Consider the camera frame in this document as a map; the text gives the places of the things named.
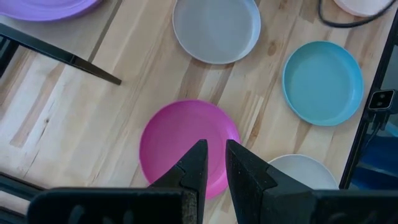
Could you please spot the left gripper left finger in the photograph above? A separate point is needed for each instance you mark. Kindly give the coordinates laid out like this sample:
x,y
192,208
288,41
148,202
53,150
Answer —
x,y
189,174

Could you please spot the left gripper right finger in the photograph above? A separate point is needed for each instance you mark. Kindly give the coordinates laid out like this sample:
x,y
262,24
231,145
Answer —
x,y
245,174

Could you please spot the pink plate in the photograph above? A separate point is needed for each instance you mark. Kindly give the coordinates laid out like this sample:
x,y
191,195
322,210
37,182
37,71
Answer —
x,y
174,133

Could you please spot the beige plate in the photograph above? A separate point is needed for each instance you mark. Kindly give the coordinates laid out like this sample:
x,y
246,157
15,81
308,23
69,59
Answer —
x,y
304,171

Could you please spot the teal plate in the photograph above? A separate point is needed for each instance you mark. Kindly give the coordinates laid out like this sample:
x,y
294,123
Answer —
x,y
323,84

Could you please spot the grey plate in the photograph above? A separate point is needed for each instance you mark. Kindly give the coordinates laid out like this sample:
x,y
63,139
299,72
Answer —
x,y
214,31

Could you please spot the cream plate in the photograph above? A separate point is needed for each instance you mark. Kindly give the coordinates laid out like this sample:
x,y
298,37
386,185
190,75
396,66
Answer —
x,y
357,6

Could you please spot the purple plate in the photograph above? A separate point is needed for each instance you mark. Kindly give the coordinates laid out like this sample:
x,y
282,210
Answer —
x,y
46,9

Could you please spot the wooden shelf riser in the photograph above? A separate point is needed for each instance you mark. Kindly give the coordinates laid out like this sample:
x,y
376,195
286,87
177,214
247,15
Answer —
x,y
62,55

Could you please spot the small black table camera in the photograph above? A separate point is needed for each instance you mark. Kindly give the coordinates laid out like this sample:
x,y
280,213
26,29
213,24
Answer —
x,y
382,100

